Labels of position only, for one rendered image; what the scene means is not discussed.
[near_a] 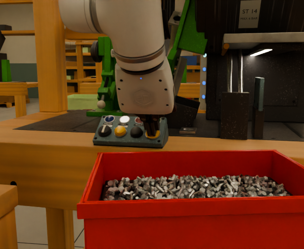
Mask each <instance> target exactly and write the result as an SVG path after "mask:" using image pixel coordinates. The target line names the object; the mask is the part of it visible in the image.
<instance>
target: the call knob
mask: <svg viewBox="0 0 304 249"><path fill-rule="evenodd" d="M110 131H111V129H110V127H109V126H107V125H103V126H101V127H100V128H99V129H98V132H99V134H100V135H102V136H105V135H108V134H109V133H110Z"/></svg>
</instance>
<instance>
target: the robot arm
mask: <svg viewBox="0 0 304 249"><path fill-rule="evenodd" d="M58 6H59V12H60V17H61V19H62V22H63V24H64V25H65V26H66V27H67V28H68V29H69V30H72V31H74V32H78V33H94V34H106V35H107V36H108V37H109V38H110V39H111V42H112V46H113V49H111V56H112V57H115V58H116V61H117V63H116V65H115V81H116V90H117V98H118V103H119V107H120V109H121V111H122V112H124V113H128V114H135V115H136V116H138V117H139V118H140V120H141V121H142V122H143V125H144V130H147V135H148V136H151V135H152V136H156V132H157V130H159V129H160V121H159V118H161V117H162V116H163V115H165V114H169V113H174V112H176V109H177V105H176V102H175V100H174V98H175V90H174V82H173V77H172V72H171V68H170V65H169V62H168V59H167V57H166V49H165V39H164V28H163V18H162V8H161V0H58Z"/></svg>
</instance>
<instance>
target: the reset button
mask: <svg viewBox="0 0 304 249"><path fill-rule="evenodd" d="M114 132H115V134H116V135H117V136H122V135H124V134H125V133H126V129H125V128H124V127H123V126H118V127H116V128H115V130H114Z"/></svg>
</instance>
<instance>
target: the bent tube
mask: <svg viewBox="0 0 304 249"><path fill-rule="evenodd" d="M181 14H182V12H177V11H174V12H173V14H172V15H171V17H170V19H169V21H168V24H169V25H171V26H172V30H171V40H170V45H169V50H168V53H167V56H168V54H169V52H170V50H171V48H173V44H174V40H175V37H176V33H177V29H178V25H179V22H180V18H181Z"/></svg>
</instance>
